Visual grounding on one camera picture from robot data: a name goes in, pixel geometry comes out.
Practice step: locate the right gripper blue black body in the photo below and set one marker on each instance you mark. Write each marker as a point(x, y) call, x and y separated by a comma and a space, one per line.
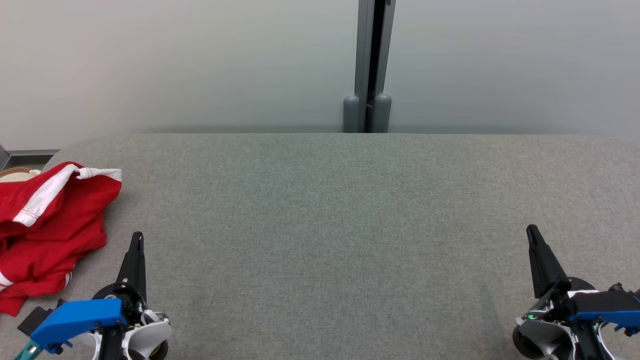
point(605, 302)

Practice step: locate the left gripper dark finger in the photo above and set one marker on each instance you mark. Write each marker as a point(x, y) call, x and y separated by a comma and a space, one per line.
point(134, 265)

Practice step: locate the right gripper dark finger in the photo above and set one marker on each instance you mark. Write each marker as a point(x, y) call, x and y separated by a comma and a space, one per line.
point(542, 265)

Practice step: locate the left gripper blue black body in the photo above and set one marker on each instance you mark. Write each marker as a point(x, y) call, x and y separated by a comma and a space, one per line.
point(80, 317)

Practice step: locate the red shorts with white stripe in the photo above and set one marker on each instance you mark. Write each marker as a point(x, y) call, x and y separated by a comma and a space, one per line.
point(85, 200)

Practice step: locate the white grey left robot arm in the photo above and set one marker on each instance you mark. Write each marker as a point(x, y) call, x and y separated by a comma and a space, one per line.
point(150, 335)

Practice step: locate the cream laundry basket brown rim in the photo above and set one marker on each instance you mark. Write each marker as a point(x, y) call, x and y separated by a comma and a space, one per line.
point(15, 174)

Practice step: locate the grey baseboard strip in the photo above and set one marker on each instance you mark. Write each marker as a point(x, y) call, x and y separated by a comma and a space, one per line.
point(30, 152)

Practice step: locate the grey metal desk leg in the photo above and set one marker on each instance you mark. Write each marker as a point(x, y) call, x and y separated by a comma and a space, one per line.
point(3, 157)

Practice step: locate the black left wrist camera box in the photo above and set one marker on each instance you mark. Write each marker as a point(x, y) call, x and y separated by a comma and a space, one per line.
point(34, 320)

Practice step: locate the grey metal partition post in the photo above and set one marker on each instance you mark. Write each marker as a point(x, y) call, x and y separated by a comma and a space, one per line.
point(362, 50)

